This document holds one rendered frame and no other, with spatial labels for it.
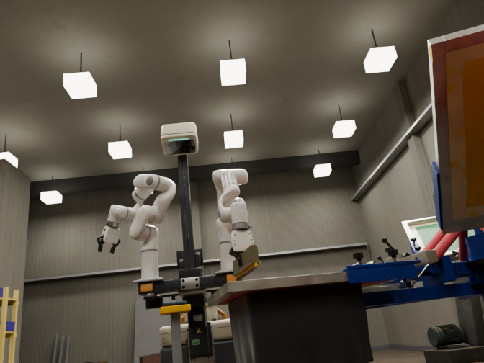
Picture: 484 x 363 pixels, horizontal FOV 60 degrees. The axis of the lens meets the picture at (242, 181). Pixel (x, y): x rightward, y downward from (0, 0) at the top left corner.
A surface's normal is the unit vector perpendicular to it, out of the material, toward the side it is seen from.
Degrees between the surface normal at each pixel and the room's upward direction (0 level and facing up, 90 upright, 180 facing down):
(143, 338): 76
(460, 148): 148
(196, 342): 90
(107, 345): 90
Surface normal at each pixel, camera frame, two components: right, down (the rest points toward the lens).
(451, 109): -0.07, 0.63
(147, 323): -0.01, -0.57
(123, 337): 0.01, -0.35
